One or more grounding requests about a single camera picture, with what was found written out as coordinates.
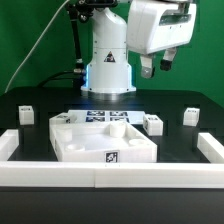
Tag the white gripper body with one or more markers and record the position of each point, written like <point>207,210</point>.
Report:
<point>155,25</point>

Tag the white U-shaped fence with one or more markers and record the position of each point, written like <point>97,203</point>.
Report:
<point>99,175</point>

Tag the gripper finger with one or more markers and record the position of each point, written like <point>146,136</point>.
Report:
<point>147,67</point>
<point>166,62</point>

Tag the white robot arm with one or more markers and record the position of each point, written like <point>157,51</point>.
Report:
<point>109,75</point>

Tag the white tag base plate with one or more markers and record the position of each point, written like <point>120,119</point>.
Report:
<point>132,117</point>

